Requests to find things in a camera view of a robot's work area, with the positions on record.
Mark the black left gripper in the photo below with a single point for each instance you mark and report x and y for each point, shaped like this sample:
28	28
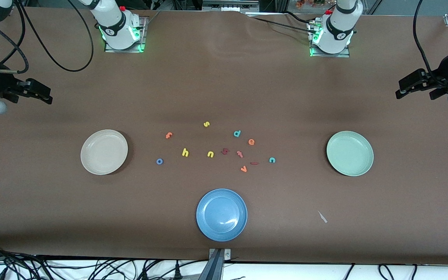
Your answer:
443	78

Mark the yellow foam letter h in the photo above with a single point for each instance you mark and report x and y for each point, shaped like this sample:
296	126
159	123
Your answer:
183	152

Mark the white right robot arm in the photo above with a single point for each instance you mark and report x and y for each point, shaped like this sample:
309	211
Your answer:
115	27

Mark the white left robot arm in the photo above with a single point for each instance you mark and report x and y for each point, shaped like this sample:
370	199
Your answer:
338	31

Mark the beige round plate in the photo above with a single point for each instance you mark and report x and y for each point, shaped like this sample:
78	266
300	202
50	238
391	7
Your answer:
104	152

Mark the pale green round plate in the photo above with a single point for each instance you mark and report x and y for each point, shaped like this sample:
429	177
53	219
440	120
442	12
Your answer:
350	153

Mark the orange decoration cluster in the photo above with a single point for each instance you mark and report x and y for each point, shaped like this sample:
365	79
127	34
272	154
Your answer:
309	3

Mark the white paper scrap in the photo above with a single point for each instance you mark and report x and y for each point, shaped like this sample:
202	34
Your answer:
322	217

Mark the teal foam letter d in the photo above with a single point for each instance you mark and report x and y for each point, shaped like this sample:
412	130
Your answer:
236	134

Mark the salmon foam letter f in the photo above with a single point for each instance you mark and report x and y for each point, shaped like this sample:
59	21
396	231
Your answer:
240	154

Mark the brown table cover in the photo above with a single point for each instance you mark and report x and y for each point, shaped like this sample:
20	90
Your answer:
224	77

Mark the dark red foam letter t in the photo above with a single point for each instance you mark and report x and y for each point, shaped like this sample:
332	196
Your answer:
225	151

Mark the grey power strip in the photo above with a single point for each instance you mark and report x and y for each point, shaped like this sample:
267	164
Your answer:
230	5

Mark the blue round plate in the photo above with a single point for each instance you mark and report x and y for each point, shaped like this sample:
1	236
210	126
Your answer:
221	215

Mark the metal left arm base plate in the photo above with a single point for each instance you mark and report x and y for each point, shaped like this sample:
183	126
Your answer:
346	54

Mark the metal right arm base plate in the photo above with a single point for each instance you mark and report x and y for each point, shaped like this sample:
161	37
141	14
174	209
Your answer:
142	41

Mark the grey metal camera bracket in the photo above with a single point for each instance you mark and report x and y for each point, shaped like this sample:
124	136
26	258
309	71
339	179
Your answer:
218	264

